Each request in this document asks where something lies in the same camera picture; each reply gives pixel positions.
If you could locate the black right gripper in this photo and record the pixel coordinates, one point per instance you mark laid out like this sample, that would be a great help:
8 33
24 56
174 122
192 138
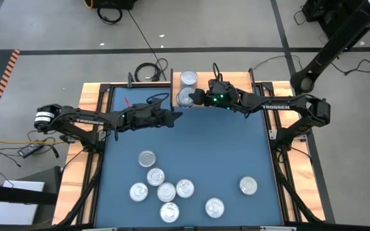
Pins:
223 96

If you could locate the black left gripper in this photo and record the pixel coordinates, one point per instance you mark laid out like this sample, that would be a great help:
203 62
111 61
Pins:
143 117

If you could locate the blue label tuna can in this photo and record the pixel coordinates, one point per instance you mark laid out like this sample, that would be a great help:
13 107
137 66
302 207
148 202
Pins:
185 106
183 96

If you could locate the silver-lidded tuna can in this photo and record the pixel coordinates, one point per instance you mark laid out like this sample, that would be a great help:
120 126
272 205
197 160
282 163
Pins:
248 185
146 158
138 192
155 176
185 188

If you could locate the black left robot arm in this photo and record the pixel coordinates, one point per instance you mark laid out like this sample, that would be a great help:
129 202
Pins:
85 120

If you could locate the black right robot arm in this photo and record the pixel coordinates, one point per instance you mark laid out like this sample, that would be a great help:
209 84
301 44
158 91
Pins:
278 106

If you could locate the wooden shelf with black legs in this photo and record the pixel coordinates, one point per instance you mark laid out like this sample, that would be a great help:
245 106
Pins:
234 77

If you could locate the teal Trader Joe's tuna can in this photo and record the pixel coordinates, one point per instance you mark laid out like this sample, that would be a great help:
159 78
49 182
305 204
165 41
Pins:
214 207
169 212

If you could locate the black box with yellow trim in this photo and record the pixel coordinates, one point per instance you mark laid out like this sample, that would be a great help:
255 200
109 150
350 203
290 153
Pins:
114 3

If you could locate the dark grey cabinet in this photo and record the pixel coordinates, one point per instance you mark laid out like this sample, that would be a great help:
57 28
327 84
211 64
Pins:
48 179

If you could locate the black power adapter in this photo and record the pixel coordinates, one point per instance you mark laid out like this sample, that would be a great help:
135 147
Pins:
31 150

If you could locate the black perforated tower stand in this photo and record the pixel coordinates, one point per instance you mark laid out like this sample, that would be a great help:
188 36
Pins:
339 35

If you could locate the black beam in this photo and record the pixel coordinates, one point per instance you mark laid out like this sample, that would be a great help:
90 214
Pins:
11 194

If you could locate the white board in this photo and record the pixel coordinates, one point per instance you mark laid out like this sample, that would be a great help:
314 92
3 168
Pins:
14 211

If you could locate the white bracket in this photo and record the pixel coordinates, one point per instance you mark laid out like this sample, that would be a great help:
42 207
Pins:
100 229
278 228

